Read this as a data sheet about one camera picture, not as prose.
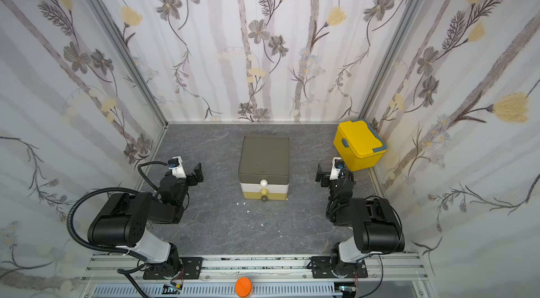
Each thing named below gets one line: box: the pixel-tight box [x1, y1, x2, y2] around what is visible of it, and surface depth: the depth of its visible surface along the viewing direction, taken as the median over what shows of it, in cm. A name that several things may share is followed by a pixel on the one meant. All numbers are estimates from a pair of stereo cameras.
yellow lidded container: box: [333, 119, 388, 172], surface depth 97 cm
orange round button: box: [234, 276, 253, 298], surface depth 64 cm
